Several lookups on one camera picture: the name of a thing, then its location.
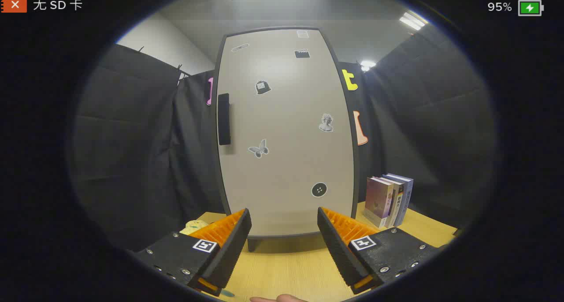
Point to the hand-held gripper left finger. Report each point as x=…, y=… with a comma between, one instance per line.
x=233, y=249

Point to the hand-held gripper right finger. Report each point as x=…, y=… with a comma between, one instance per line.
x=337, y=249

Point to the light grey cabinet door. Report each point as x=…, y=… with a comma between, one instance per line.
x=286, y=161

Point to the dark grey cabinet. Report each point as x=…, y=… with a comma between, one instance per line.
x=252, y=245

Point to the pale yellow object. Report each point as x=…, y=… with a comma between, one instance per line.
x=194, y=226

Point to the white spine book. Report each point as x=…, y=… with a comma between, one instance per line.
x=397, y=200

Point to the blue grey book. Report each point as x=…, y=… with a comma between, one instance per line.
x=408, y=196

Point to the black backdrop cloth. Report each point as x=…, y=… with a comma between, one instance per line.
x=132, y=139

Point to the small ceiling light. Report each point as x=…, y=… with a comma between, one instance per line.
x=367, y=65

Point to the striped ceiling light panel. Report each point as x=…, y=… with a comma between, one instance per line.
x=413, y=20

